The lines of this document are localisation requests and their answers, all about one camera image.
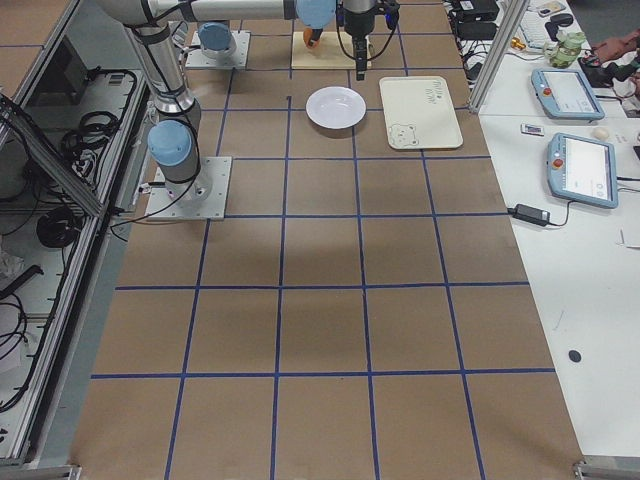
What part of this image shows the cream bear tray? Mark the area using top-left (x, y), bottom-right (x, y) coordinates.
top-left (379, 76), bottom-right (463, 150)

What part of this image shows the brass cylinder tool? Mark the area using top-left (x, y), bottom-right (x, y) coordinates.
top-left (510, 37), bottom-right (527, 51)

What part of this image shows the aluminium frame post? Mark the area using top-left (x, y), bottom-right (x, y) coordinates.
top-left (468, 0), bottom-right (530, 114)

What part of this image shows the beige egg ball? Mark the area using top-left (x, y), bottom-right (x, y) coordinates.
top-left (591, 127), bottom-right (610, 141)

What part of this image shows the blue teach pendant far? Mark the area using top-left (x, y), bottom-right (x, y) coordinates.
top-left (530, 69), bottom-right (605, 121)

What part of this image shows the white keyboard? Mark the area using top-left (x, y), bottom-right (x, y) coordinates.
top-left (519, 11), bottom-right (550, 50)

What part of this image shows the green plush toy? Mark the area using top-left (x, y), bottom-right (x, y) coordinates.
top-left (543, 31), bottom-right (586, 69)

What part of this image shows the bamboo cutting board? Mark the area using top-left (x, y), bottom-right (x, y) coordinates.
top-left (291, 30), bottom-right (355, 70)

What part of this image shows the black round cap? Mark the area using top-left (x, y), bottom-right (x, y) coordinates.
top-left (568, 350), bottom-right (582, 363)

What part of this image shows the black power brick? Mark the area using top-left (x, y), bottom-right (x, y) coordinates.
top-left (456, 21), bottom-right (497, 40)

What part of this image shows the small white card box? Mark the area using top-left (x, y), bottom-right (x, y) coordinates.
top-left (520, 123), bottom-right (545, 137)

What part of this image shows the blue teach pendant near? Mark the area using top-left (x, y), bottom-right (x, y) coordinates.
top-left (546, 133), bottom-right (619, 209)

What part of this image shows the blue teach pendant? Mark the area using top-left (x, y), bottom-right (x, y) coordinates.
top-left (530, 69), bottom-right (605, 121)
top-left (546, 133), bottom-right (619, 209)

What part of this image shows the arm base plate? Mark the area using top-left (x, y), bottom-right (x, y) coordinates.
top-left (184, 30), bottom-right (251, 70)
top-left (145, 156), bottom-right (232, 221)

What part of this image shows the black power adapter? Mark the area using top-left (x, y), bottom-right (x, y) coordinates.
top-left (507, 204), bottom-right (550, 227)

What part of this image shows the white round plate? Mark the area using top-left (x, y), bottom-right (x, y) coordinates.
top-left (305, 86), bottom-right (366, 130)

